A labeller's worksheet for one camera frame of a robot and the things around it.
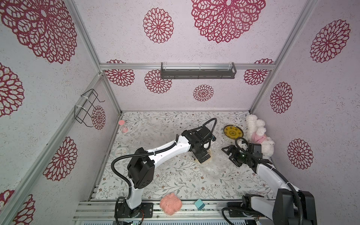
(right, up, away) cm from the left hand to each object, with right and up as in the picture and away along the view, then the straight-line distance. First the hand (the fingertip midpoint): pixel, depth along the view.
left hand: (199, 152), depth 83 cm
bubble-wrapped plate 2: (+29, +11, +23) cm, 39 cm away
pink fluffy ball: (-16, -24, -12) cm, 31 cm away
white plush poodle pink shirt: (+39, +13, +9) cm, 42 cm away
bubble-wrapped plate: (+9, -2, +12) cm, 15 cm away
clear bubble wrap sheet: (+15, -9, +7) cm, 19 cm away
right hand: (+17, 0, +4) cm, 17 cm away
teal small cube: (-1, -26, -8) cm, 27 cm away
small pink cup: (-53, +13, +24) cm, 60 cm away
